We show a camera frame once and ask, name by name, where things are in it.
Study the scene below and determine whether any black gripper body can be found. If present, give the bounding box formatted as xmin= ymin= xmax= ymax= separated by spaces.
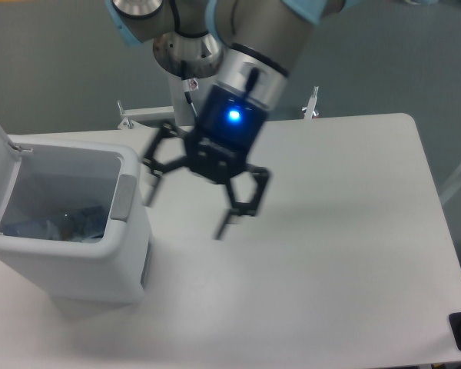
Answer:
xmin=184 ymin=67 xmax=267 ymax=185

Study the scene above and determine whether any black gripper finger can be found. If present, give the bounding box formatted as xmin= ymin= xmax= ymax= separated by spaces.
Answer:
xmin=213 ymin=163 xmax=273 ymax=241
xmin=142 ymin=121 xmax=188 ymax=207

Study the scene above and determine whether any clear plastic bottle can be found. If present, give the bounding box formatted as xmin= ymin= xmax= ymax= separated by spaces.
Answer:
xmin=0 ymin=206 xmax=108 ymax=243

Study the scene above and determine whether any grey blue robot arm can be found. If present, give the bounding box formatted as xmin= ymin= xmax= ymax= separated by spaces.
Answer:
xmin=105 ymin=1 xmax=353 ymax=239

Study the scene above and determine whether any white trash can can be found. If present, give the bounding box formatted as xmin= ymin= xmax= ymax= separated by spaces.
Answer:
xmin=0 ymin=125 xmax=151 ymax=304

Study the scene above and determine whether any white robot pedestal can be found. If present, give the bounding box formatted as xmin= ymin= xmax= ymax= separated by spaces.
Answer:
xmin=117 ymin=18 xmax=231 ymax=130

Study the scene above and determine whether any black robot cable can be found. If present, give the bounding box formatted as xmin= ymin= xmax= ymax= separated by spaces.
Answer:
xmin=180 ymin=59 xmax=199 ymax=116

